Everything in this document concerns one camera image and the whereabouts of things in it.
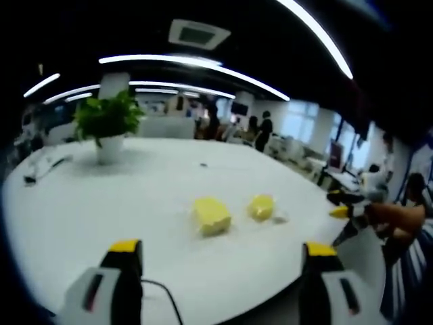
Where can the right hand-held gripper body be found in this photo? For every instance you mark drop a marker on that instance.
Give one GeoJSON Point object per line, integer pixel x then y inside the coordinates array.
{"type": "Point", "coordinates": [362, 216]}

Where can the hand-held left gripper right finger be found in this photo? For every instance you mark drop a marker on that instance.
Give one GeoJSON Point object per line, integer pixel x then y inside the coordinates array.
{"type": "Point", "coordinates": [333, 291]}

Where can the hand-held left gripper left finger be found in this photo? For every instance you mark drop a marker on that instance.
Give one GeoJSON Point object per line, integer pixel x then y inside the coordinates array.
{"type": "Point", "coordinates": [111, 291]}

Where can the small yellow silicone block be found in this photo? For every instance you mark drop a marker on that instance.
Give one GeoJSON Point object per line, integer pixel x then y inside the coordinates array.
{"type": "Point", "coordinates": [260, 207]}

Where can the large yellow silicone block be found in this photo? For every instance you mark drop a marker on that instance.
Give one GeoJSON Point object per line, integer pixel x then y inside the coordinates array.
{"type": "Point", "coordinates": [211, 216]}

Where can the person's right hand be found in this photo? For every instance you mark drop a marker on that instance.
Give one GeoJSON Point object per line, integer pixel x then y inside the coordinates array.
{"type": "Point", "coordinates": [400, 220]}

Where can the long ceiling light strip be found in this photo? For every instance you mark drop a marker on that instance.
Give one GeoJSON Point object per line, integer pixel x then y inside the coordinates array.
{"type": "Point", "coordinates": [324, 35]}
{"type": "Point", "coordinates": [203, 66]}
{"type": "Point", "coordinates": [176, 86]}

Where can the green plant in white pot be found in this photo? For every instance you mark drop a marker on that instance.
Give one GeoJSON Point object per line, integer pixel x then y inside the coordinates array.
{"type": "Point", "coordinates": [108, 125]}

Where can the short ceiling light strip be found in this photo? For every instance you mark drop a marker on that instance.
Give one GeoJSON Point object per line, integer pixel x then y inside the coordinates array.
{"type": "Point", "coordinates": [40, 84]}
{"type": "Point", "coordinates": [71, 93]}

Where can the ceiling air conditioner vent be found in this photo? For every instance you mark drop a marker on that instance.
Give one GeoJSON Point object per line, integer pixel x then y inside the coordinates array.
{"type": "Point", "coordinates": [199, 34]}

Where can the wall monitor screen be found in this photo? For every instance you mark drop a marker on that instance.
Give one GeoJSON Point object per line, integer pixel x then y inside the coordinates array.
{"type": "Point", "coordinates": [239, 108]}

